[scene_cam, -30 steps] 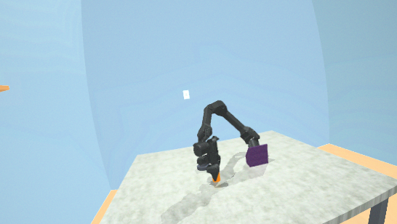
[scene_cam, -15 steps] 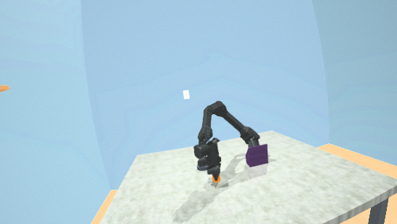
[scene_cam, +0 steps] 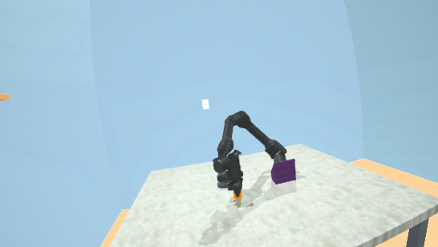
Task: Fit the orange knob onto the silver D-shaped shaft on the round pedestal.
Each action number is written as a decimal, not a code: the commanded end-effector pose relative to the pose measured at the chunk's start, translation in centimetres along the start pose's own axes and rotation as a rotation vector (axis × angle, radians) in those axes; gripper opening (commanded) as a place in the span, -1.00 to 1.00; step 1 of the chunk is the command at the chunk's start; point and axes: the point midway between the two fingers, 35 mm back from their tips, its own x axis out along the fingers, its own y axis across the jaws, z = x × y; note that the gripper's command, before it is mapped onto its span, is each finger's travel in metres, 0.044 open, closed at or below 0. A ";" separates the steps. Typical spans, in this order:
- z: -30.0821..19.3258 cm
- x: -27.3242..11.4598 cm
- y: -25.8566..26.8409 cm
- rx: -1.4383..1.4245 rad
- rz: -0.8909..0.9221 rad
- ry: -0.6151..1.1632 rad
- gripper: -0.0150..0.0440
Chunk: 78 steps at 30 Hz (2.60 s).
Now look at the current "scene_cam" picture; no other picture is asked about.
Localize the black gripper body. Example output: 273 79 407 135
228 165 243 191

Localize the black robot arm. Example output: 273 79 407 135
213 111 287 183

